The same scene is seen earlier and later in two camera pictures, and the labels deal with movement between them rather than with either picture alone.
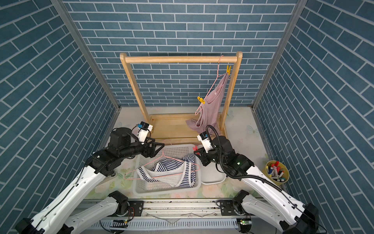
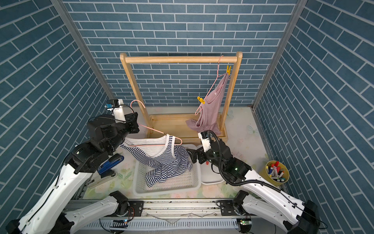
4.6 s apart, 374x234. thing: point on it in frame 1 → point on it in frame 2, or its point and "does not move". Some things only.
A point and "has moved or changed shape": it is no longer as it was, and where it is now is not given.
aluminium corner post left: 67,24 does not move
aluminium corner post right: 299,7 does not move
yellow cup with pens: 276,172 does not move
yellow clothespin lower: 201,100 does not move
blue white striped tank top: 178,172 has moved or changed shape
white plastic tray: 210,175 does not move
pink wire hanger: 168,156 → 152,129
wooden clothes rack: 176,126 does not move
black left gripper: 152,152 → 130,121
